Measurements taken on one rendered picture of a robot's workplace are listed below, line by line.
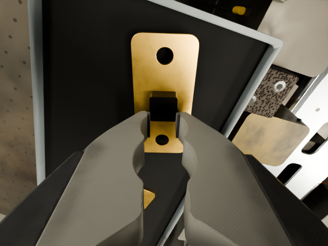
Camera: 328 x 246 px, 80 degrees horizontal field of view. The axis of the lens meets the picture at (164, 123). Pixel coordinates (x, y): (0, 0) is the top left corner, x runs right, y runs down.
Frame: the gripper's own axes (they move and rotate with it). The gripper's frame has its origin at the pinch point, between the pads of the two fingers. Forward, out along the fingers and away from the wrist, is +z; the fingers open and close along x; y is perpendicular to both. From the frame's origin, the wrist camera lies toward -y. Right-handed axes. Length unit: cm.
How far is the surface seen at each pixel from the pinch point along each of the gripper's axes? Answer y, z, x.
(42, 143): 3.9, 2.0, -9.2
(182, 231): 26.0, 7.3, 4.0
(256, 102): 3.0, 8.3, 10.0
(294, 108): 8.6, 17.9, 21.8
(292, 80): 0.6, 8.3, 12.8
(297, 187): 28.1, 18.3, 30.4
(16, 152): 46, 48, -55
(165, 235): 16.5, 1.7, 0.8
